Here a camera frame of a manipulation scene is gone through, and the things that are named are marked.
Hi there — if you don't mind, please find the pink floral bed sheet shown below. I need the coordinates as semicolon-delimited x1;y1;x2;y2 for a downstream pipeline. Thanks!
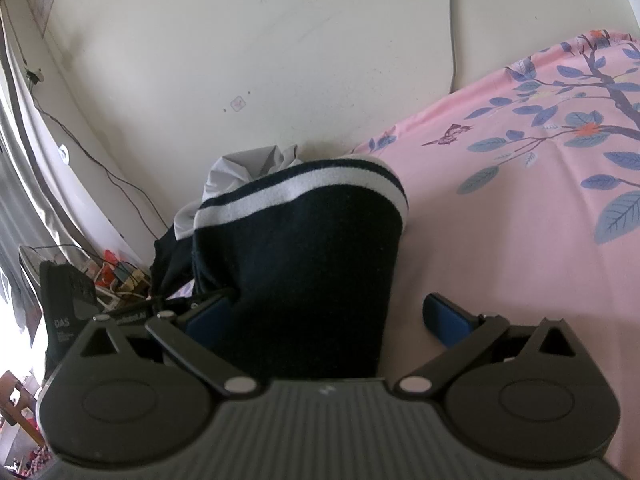
352;30;640;466

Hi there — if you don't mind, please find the pile of floor clutter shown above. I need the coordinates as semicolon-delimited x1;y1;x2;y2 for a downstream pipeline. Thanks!
82;250;153;311

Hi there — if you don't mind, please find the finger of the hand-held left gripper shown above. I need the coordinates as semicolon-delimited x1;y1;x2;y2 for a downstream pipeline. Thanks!
148;287;236;314

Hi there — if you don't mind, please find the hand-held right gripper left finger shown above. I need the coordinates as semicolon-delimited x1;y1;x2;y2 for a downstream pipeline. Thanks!
65;296;261;399

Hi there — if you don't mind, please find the white cloth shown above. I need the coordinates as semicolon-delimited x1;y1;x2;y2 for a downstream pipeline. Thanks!
174;144;305;241

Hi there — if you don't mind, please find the grey wall cable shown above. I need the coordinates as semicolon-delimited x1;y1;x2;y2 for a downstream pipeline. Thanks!
446;0;460;93

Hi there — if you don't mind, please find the dark cloth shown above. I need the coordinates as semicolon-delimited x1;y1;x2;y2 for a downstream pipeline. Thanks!
151;224;197;303

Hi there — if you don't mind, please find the grey curtain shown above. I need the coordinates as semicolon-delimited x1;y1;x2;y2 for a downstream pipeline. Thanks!
0;0;101;341

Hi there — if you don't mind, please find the wooden furniture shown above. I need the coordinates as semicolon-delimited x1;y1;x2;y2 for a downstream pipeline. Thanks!
0;370;48;461

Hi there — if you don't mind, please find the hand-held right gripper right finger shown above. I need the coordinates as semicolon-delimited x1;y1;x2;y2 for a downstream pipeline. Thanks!
395;292;587;396

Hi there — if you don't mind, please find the thin black cable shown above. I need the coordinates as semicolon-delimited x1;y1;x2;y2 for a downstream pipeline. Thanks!
24;67;170;233

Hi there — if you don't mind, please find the navy white-striped garment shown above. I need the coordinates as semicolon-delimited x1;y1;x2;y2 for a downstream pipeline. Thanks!
191;156;408;382

